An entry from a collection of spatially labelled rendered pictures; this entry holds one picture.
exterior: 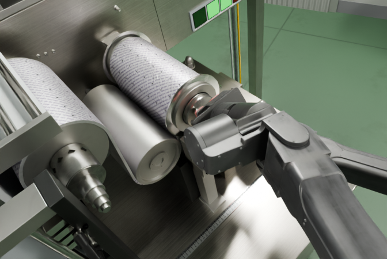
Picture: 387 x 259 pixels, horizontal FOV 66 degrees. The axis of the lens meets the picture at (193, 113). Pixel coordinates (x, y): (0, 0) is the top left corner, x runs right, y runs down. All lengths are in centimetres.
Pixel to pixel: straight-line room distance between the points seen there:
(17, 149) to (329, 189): 36
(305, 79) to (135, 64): 195
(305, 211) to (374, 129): 196
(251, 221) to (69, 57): 63
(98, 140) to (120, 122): 15
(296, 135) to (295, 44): 246
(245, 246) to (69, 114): 56
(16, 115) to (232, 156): 31
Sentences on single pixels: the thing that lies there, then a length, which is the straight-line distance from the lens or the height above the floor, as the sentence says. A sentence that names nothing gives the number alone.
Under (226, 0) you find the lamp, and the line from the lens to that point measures 108.
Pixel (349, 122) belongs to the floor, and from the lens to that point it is 227.
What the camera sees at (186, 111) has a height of 127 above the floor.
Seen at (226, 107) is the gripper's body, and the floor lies 137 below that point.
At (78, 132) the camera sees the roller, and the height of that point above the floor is 137.
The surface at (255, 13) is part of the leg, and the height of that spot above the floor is 89.
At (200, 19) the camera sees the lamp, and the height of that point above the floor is 118.
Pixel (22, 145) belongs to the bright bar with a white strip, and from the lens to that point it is 43.
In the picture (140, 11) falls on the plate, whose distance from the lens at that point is 87.
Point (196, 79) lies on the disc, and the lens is 59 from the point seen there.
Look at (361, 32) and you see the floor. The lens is 303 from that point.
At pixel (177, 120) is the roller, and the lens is 60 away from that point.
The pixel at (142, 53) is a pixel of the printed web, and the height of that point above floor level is 131.
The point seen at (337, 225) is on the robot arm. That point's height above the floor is 142.
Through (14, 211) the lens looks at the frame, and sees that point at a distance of 39.
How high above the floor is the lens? 172
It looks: 49 degrees down
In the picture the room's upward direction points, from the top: 14 degrees counter-clockwise
